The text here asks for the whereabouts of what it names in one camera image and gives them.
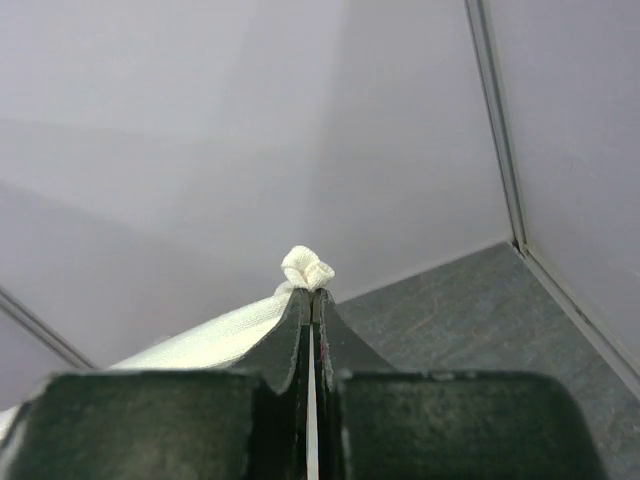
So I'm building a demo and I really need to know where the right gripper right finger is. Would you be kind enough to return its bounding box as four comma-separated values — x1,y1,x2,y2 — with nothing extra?
312,290,609,479

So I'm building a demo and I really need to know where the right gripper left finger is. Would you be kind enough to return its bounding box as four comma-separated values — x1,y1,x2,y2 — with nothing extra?
1,290,311,479

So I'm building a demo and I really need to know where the aluminium frame rail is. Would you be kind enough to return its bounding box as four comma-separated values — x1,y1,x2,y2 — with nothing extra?
465,1,639,396

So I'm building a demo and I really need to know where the white cloth napkin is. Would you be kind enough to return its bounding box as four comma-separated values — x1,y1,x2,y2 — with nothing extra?
0,244,336,446

